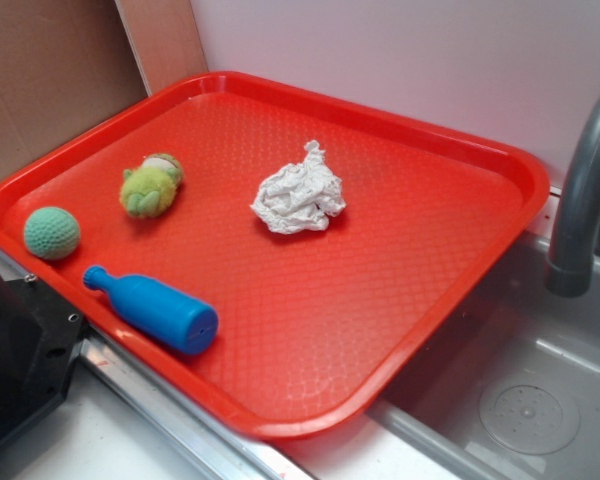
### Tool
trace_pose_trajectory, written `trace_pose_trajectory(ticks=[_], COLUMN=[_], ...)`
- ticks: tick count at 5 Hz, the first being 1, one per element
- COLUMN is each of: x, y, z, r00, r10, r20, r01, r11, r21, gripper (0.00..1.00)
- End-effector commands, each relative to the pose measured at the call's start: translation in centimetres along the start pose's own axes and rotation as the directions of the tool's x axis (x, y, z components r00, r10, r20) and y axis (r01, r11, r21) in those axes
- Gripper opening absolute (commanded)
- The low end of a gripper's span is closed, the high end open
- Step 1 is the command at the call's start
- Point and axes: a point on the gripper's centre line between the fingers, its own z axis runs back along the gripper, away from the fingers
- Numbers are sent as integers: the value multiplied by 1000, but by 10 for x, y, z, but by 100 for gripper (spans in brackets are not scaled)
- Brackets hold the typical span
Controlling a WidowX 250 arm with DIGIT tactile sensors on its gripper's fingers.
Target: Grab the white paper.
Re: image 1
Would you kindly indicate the grey toy sink basin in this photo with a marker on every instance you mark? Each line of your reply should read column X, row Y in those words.
column 509, row 386

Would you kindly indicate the red plastic tray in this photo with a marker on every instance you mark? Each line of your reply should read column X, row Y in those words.
column 313, row 325

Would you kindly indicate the green crocheted ball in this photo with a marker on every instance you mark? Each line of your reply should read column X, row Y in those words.
column 51, row 233

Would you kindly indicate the blue plastic bottle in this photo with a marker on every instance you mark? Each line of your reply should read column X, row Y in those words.
column 159, row 310

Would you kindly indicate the grey toy faucet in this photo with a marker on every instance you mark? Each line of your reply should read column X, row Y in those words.
column 575, row 237

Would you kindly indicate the silver metal rail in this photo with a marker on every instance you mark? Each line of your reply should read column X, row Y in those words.
column 213, row 450

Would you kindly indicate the brown cardboard panel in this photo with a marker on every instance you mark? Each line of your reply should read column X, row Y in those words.
column 66, row 66

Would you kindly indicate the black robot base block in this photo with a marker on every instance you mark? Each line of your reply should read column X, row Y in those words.
column 40, row 340

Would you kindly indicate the green plush toy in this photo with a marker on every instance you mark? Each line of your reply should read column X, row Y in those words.
column 149, row 190

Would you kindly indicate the crumpled white paper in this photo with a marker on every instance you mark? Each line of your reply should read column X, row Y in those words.
column 301, row 196

